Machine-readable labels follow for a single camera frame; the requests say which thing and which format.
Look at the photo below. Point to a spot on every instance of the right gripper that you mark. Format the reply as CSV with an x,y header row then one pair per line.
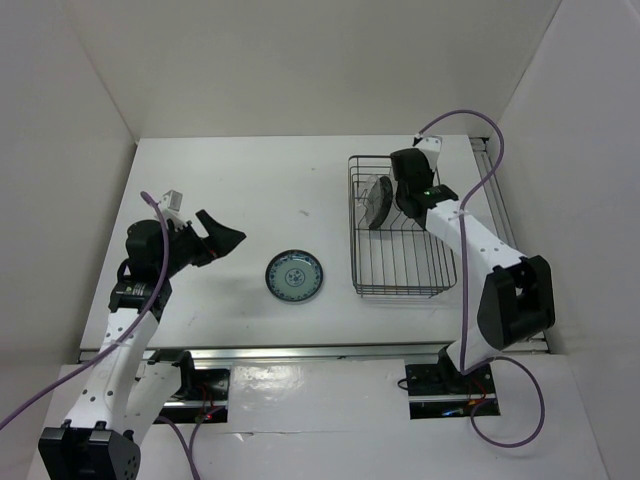
x,y
428,170

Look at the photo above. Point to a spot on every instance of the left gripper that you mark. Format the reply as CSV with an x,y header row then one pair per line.
x,y
220,239

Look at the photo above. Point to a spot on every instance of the black round plate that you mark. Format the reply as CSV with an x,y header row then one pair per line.
x,y
381,199

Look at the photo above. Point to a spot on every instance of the clear textured glass plate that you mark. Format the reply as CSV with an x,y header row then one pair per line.
x,y
367,200

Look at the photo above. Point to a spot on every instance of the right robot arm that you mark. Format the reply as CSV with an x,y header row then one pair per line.
x,y
507,296

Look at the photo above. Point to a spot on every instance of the blue patterned round plate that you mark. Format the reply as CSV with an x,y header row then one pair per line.
x,y
294,276

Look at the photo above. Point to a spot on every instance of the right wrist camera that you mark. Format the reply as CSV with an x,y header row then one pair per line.
x,y
431,147

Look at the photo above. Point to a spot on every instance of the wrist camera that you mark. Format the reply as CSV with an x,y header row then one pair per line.
x,y
431,147
169,206

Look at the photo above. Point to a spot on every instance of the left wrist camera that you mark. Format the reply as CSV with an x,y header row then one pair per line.
x,y
169,206

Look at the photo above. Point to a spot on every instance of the metal wire dish rack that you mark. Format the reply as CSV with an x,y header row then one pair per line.
x,y
400,258

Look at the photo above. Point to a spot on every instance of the front aluminium rail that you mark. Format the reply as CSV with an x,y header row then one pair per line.
x,y
204,356

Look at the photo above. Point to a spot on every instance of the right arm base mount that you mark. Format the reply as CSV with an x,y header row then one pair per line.
x,y
430,397

